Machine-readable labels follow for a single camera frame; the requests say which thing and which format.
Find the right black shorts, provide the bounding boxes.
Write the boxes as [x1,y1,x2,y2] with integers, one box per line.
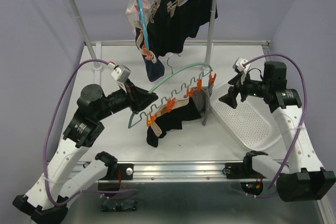
[171,0,212,40]

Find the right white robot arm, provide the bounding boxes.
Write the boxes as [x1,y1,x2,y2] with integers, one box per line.
[219,58,335,202]

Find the navy underwear beige waistband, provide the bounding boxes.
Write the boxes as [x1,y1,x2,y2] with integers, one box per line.
[135,27,165,82]

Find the grey striped underwear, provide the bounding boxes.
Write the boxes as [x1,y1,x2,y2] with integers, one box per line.
[192,84,214,126]

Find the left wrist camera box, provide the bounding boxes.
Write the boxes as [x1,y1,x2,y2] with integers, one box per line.
[107,61,131,91]

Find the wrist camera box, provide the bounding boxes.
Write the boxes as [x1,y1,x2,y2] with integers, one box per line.
[233,58,250,83]
[107,61,131,91]

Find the blue clip hanger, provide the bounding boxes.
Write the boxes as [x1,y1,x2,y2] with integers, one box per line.
[136,0,152,61]

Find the pink plastic bag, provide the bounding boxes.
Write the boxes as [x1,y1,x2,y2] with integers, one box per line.
[125,0,151,35]

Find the black underwear beige waistband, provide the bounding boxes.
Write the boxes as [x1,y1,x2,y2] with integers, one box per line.
[146,97,201,147]

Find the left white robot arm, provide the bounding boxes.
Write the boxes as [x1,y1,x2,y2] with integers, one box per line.
[13,80,158,223]

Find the white perforated plastic basket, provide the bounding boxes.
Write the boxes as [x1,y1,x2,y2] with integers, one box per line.
[211,83,282,151]

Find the aluminium mounting rail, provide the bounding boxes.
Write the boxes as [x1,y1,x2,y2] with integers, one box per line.
[70,155,280,188]

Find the white clothes rack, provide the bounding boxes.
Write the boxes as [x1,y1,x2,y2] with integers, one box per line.
[69,0,217,69]

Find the black shorts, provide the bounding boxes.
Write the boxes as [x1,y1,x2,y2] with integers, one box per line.
[147,0,183,57]
[171,0,212,40]

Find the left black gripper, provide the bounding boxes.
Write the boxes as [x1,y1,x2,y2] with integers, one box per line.
[96,78,159,121]

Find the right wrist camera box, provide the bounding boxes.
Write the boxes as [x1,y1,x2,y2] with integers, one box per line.
[233,58,250,83]

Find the left black shorts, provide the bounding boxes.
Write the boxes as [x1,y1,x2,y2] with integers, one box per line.
[147,0,183,57]

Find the black eyeglasses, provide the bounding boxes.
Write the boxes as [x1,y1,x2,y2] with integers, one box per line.
[100,200,137,212]

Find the green clip hanger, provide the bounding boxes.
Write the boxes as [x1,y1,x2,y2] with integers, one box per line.
[127,51,215,130]

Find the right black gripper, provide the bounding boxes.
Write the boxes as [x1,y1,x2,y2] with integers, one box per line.
[218,71,270,109]

